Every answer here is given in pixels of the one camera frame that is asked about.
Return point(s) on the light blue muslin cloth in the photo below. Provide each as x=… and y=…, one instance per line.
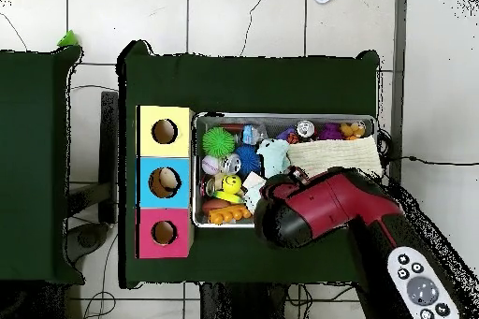
x=273, y=156

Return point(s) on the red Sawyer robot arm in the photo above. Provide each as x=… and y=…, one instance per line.
x=329, y=203

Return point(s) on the wooden box with three holes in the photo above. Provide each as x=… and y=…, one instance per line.
x=164, y=150

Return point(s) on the blue spiky ball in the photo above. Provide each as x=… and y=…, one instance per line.
x=247, y=160

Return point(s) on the crushed plastic water bottle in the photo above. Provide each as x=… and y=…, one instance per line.
x=250, y=133

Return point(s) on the yellow smiley ball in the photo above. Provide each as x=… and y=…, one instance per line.
x=232, y=184

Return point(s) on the green spiky ball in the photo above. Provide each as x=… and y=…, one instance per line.
x=218, y=142

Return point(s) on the white baseball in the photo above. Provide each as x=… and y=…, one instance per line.
x=209, y=165

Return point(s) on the orange toy block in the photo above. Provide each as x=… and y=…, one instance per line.
x=228, y=215

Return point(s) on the silver drink can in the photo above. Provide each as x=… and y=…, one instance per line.
x=305, y=128

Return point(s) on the cream muslin cloth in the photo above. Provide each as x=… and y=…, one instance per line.
x=336, y=154

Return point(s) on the dark grey floor pedal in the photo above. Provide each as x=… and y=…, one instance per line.
x=88, y=238

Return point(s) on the small bright green object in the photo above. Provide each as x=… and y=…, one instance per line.
x=68, y=39

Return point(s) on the green covered side table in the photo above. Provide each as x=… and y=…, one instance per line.
x=30, y=165

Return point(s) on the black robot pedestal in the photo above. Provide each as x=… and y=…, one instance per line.
x=243, y=304

